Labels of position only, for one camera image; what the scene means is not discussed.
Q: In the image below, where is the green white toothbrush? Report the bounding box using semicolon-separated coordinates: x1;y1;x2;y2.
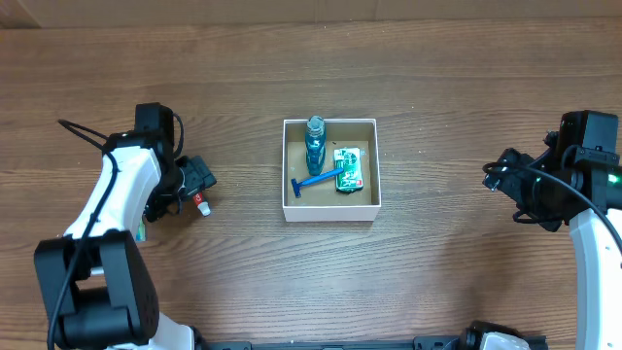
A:
135;221;147;242

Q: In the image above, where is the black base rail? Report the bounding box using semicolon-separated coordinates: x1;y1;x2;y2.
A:
193;320;549;350

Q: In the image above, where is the white cardboard box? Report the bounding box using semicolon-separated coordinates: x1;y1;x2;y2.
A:
281;119;382;222

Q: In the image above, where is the blue mouthwash bottle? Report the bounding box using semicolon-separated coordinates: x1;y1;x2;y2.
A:
305;116;327;176

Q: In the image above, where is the Colgate toothpaste tube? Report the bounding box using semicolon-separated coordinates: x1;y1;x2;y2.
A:
192;192;211;217

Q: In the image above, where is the blue disposable razor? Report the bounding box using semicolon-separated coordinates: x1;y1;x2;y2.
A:
291;168;344;198

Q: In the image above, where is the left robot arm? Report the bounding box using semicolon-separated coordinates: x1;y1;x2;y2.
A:
34;102;216;349

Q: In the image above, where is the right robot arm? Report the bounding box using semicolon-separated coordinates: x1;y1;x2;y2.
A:
482;110;621;349

